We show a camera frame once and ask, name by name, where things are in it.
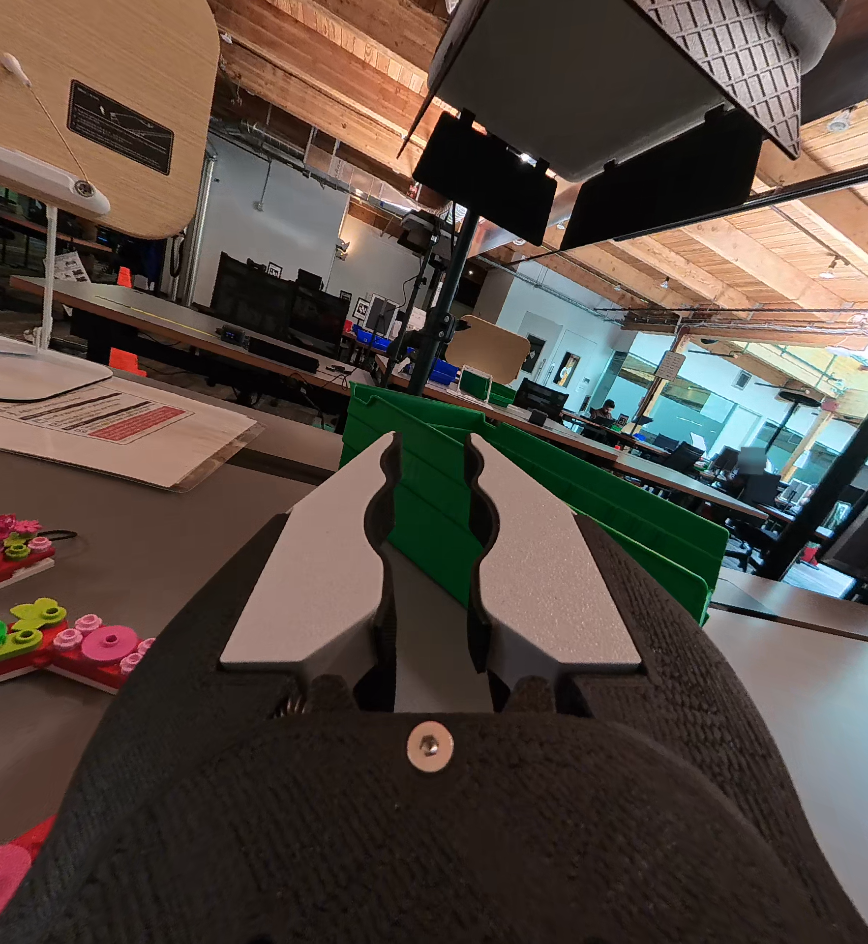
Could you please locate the small black display device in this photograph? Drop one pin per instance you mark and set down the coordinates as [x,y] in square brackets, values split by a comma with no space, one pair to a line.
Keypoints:
[231,336]

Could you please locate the black computer monitor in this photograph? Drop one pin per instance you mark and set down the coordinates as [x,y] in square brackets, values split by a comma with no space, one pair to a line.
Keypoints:
[865,531]

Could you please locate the blue plastic bin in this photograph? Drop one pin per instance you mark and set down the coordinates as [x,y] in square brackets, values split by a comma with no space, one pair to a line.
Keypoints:
[373,339]
[445,371]

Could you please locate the red lego plate green leaves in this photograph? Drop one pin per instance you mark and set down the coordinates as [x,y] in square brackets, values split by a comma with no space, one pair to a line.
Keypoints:
[35,649]

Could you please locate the green plastic bin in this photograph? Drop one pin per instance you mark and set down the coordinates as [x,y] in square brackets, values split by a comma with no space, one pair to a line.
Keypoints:
[625,509]

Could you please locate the clear plastic holder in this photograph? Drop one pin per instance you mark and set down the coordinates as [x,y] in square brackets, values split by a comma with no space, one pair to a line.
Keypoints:
[476,383]

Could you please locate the laminated instruction sheet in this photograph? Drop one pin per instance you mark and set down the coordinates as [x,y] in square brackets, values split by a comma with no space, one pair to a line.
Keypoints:
[146,442]

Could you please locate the white board stand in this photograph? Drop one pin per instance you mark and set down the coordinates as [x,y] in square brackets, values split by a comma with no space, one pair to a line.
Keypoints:
[35,181]

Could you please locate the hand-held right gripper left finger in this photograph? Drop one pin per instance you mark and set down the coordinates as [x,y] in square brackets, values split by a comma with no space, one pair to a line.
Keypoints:
[308,568]

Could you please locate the long office table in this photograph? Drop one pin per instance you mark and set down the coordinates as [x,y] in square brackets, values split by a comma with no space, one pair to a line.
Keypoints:
[670,472]

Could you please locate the row of black monitors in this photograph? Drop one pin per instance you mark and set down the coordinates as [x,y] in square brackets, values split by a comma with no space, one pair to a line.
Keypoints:
[279,306]

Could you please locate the grey panel light with flaps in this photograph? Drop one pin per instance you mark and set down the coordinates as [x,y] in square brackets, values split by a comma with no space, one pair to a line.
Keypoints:
[589,88]

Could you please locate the long grey table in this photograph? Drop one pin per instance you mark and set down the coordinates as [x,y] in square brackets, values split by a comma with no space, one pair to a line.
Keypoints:
[146,317]

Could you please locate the white printed paper sign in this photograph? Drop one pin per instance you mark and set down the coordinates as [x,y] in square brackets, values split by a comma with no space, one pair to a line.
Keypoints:
[71,265]

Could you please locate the ceiling spot lamp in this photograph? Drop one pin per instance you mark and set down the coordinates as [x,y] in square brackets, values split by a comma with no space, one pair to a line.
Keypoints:
[839,120]

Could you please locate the black light stand pole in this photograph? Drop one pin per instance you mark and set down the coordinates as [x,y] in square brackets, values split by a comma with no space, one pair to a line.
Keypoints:
[445,310]

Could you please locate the long black bar device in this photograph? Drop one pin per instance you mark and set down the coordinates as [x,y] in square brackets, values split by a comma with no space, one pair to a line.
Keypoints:
[282,354]

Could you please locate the orange cone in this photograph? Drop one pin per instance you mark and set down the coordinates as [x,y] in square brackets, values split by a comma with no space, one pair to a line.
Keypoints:
[124,277]
[122,361]

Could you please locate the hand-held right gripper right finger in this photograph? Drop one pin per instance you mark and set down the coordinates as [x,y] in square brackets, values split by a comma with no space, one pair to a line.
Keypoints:
[559,575]

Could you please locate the hanging white sign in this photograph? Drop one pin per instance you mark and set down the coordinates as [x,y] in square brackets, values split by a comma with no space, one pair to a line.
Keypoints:
[670,365]

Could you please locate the black slanted post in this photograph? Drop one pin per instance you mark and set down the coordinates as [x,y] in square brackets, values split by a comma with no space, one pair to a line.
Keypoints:
[839,479]

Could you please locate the wooden tilting board with label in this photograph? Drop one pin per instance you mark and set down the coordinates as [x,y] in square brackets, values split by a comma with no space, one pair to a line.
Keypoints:
[109,96]

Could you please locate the black overhead bar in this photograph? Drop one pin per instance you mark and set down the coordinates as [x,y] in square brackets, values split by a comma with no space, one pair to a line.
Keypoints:
[773,195]

